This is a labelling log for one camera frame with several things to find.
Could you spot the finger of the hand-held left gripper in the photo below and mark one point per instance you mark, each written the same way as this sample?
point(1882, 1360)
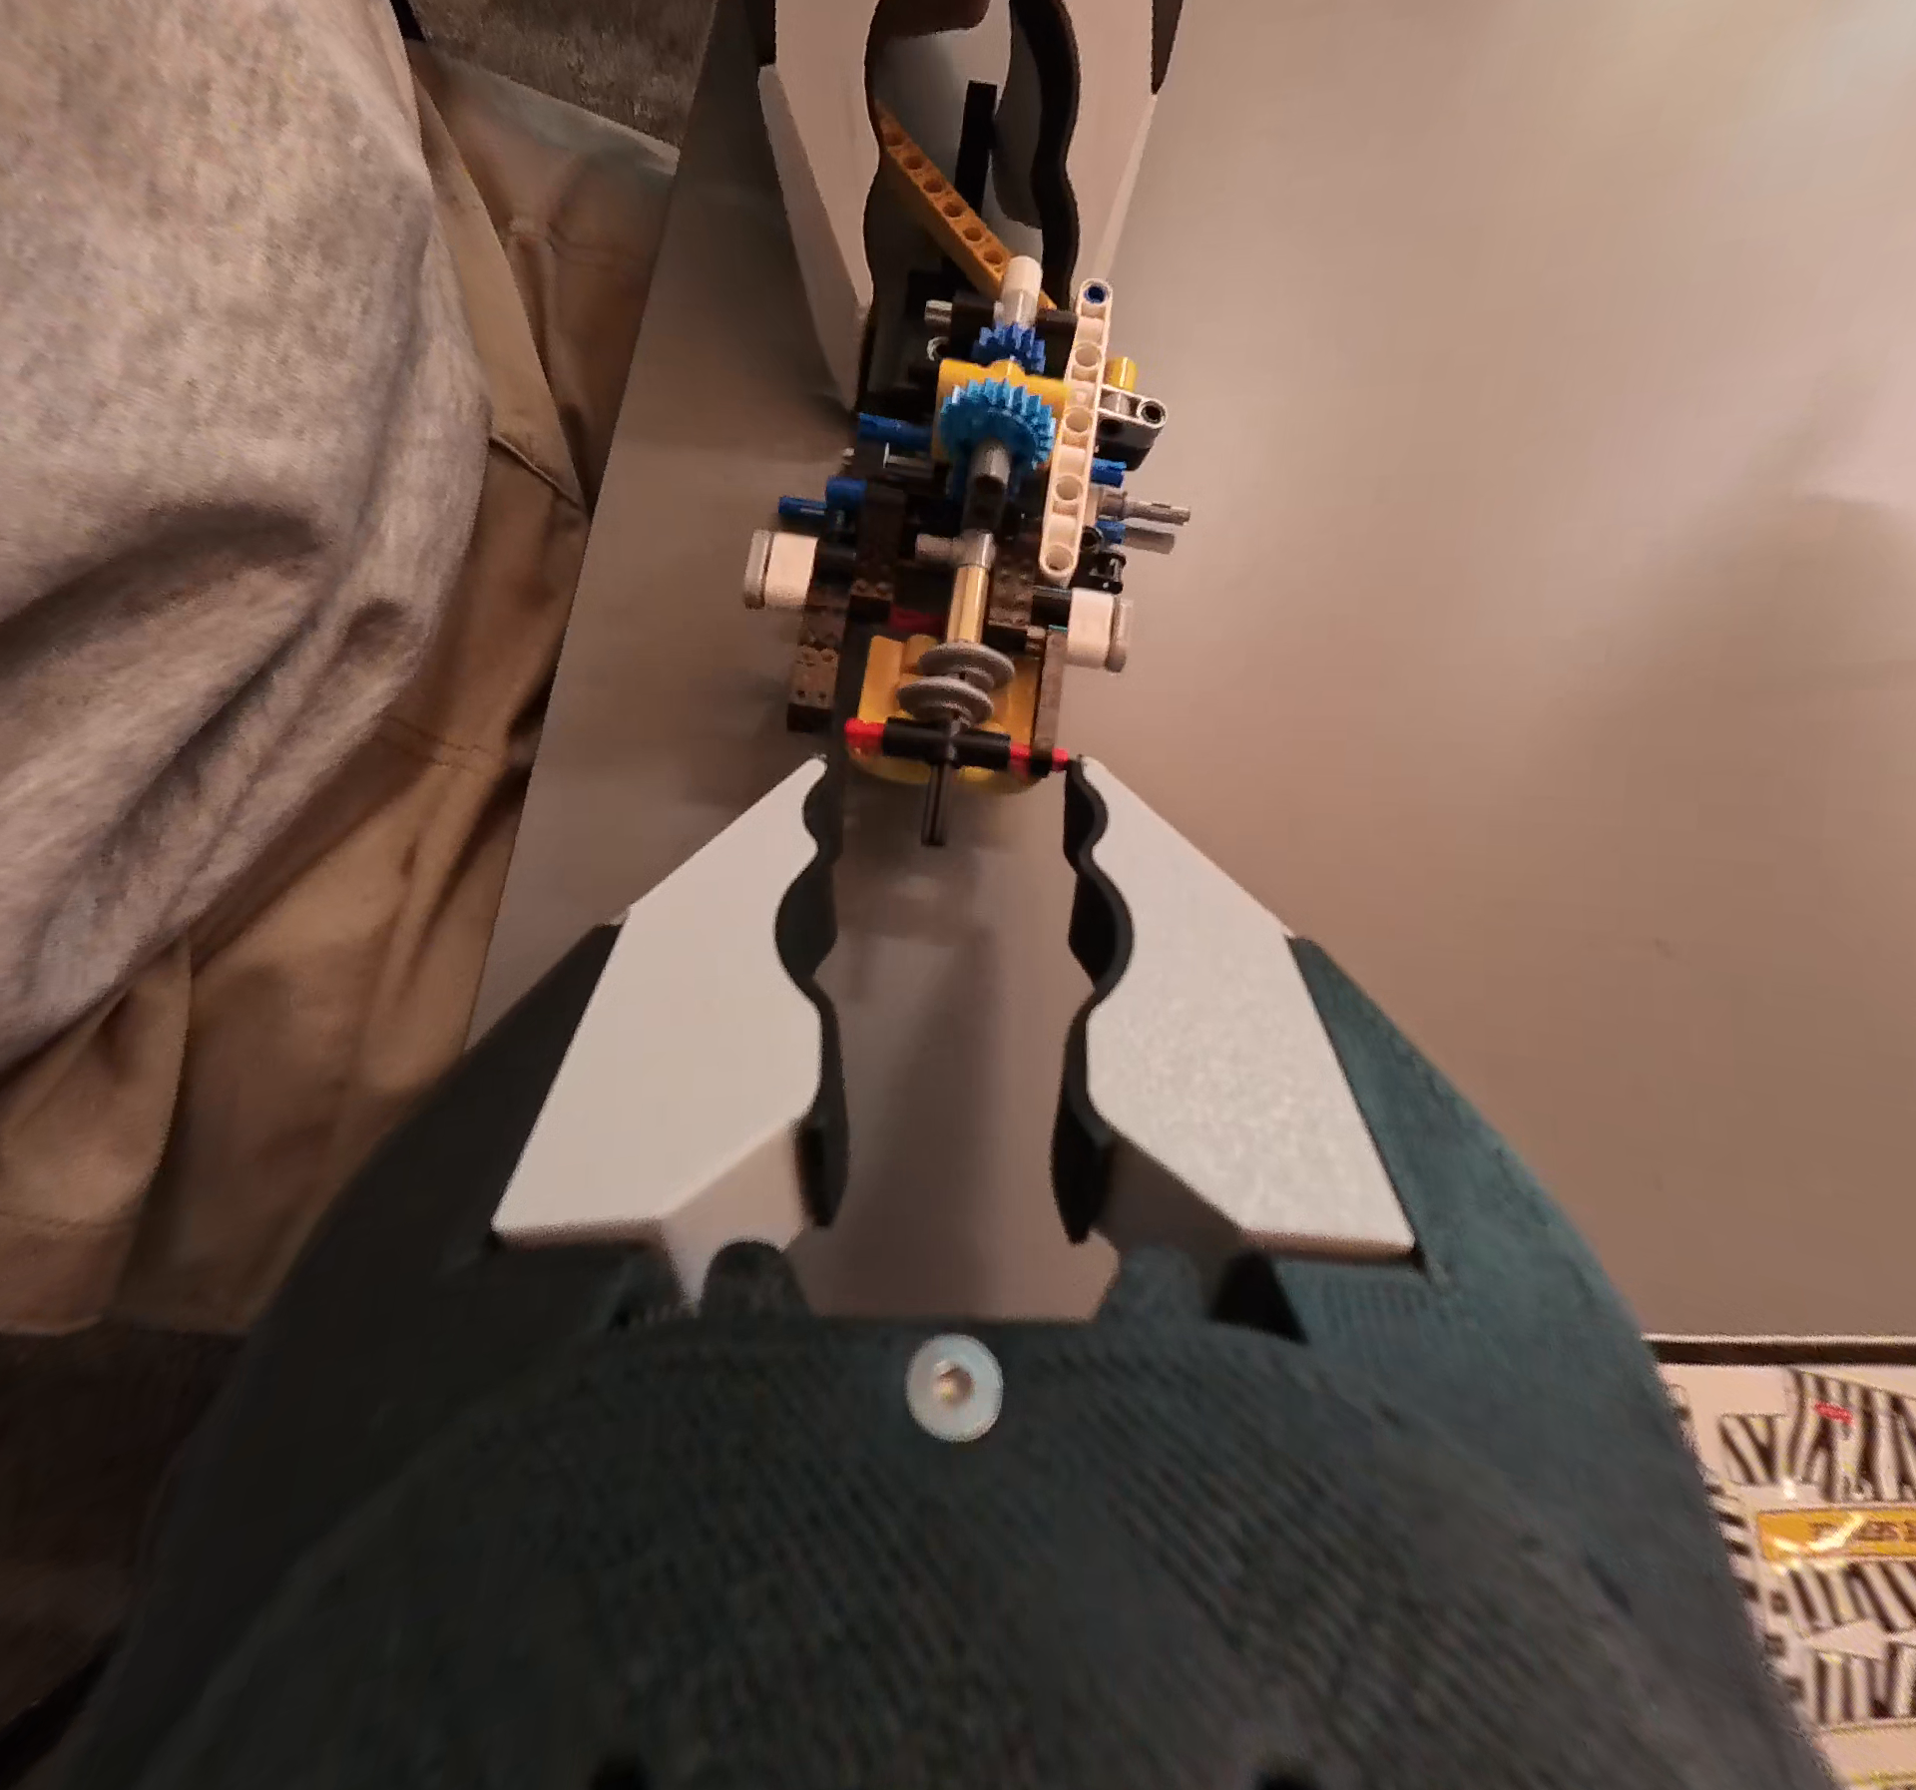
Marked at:
point(815, 143)
point(1117, 53)

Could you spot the zebra striped sticker sheet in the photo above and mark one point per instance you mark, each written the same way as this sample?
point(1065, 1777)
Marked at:
point(1843, 1520)

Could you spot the person's beige pants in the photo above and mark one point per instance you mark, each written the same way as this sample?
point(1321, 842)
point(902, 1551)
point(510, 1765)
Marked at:
point(299, 996)

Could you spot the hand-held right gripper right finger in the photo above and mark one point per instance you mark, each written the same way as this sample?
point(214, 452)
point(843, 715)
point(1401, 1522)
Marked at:
point(1229, 1070)

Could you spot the multicoloured lego gear assembly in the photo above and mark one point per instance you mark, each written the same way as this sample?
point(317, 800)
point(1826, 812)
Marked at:
point(988, 428)

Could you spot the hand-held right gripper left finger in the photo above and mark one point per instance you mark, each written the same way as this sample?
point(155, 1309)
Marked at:
point(689, 1056)

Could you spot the person's grey sweatshirt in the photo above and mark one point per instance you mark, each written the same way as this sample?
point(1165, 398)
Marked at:
point(195, 398)

